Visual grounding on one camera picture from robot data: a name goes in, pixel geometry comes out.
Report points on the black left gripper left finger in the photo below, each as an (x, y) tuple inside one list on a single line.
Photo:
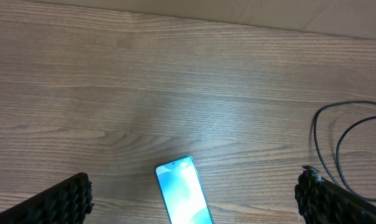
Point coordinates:
[(70, 201)]

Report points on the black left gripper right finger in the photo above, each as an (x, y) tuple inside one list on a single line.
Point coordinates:
[(321, 202)]

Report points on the Galaxy smartphone blue screen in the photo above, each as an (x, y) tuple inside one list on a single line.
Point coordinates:
[(182, 192)]

